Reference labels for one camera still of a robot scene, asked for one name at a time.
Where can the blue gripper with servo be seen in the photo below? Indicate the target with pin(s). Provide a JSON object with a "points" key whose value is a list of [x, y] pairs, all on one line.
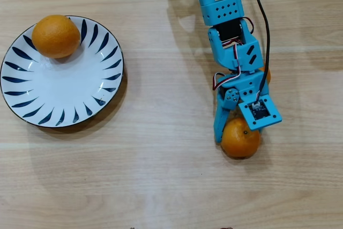
{"points": [[232, 96]]}

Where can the small orange with green stem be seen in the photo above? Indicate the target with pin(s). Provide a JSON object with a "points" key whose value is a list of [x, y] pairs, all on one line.
{"points": [[238, 143]]}

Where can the small orange with dark specks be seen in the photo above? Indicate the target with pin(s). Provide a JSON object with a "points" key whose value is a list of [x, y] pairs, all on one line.
{"points": [[269, 75]]}

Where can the large orange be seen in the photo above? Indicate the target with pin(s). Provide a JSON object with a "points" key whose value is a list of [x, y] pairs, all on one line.
{"points": [[55, 37]]}

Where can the white plate with blue stripes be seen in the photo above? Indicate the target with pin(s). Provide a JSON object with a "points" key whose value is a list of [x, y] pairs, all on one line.
{"points": [[61, 84]]}

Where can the blue camera mount with board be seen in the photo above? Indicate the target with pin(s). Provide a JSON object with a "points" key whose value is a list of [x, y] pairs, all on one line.
{"points": [[245, 111]]}

